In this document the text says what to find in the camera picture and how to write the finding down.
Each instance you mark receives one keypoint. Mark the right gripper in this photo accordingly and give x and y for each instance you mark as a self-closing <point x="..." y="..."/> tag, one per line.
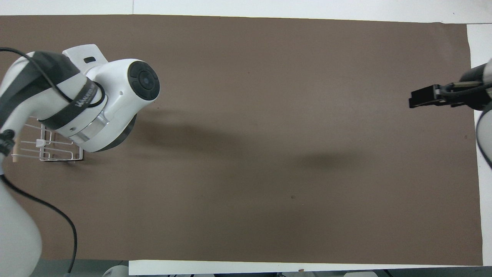
<point x="473" y="100"/>

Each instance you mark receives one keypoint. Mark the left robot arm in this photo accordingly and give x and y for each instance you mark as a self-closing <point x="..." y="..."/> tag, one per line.
<point x="115" y="88"/>

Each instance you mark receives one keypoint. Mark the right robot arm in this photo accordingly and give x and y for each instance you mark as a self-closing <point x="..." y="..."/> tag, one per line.
<point x="485" y="129"/>

